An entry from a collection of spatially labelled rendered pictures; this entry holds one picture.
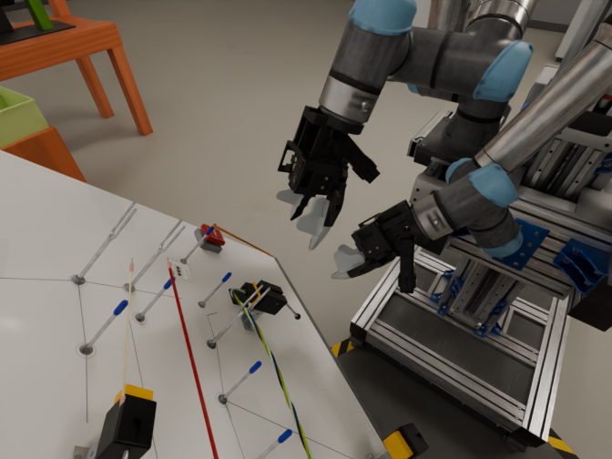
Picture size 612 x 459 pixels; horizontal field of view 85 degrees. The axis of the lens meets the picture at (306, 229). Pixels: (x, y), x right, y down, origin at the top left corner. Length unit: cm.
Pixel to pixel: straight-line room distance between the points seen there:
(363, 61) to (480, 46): 16
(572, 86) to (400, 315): 128
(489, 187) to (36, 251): 66
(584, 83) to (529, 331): 141
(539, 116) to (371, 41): 37
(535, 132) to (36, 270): 79
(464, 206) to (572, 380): 169
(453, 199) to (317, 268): 160
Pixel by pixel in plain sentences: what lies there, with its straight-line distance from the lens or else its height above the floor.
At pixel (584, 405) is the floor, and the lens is 217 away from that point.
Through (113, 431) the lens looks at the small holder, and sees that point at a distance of 37.
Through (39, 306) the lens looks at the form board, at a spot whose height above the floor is 133.
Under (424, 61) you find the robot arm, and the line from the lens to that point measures 54.
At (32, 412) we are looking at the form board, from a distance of 44.
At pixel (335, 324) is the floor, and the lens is 192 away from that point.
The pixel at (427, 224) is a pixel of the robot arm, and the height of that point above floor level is 127.
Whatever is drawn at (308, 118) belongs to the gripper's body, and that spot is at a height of 146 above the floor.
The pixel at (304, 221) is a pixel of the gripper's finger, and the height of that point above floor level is 132.
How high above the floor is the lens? 167
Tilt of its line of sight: 45 degrees down
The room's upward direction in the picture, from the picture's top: straight up
